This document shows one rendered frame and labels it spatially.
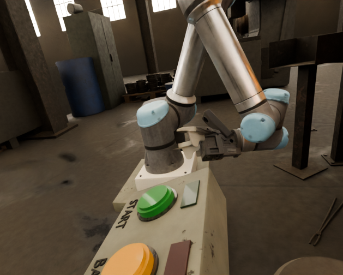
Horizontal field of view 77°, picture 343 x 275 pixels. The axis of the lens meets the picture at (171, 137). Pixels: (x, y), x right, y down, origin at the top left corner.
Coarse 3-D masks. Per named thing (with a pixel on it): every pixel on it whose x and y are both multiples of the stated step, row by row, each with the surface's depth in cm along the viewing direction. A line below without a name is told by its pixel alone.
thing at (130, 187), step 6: (144, 162) 98; (198, 162) 91; (204, 162) 90; (138, 168) 94; (198, 168) 86; (132, 174) 89; (132, 180) 85; (126, 186) 82; (132, 186) 81; (120, 192) 78; (126, 192) 78; (132, 192) 77; (120, 198) 75; (126, 198) 74; (114, 204) 73; (120, 204) 73; (120, 210) 74
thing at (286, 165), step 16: (336, 32) 101; (272, 48) 115; (288, 48) 119; (304, 48) 117; (320, 48) 93; (336, 48) 97; (272, 64) 118; (288, 64) 120; (304, 64) 99; (304, 80) 108; (304, 96) 111; (304, 112) 113; (304, 128) 116; (304, 144) 120; (288, 160) 136; (304, 160) 124; (304, 176) 119
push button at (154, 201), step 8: (152, 192) 22; (160, 192) 21; (168, 192) 21; (144, 200) 22; (152, 200) 21; (160, 200) 20; (168, 200) 20; (144, 208) 20; (152, 208) 20; (160, 208) 20; (144, 216) 20; (152, 216) 20
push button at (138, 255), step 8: (128, 248) 16; (136, 248) 16; (144, 248) 16; (112, 256) 16; (120, 256) 16; (128, 256) 15; (136, 256) 15; (144, 256) 15; (152, 256) 15; (112, 264) 15; (120, 264) 15; (128, 264) 15; (136, 264) 14; (144, 264) 14; (152, 264) 15; (104, 272) 15; (112, 272) 15; (120, 272) 14; (128, 272) 14; (136, 272) 14; (144, 272) 14
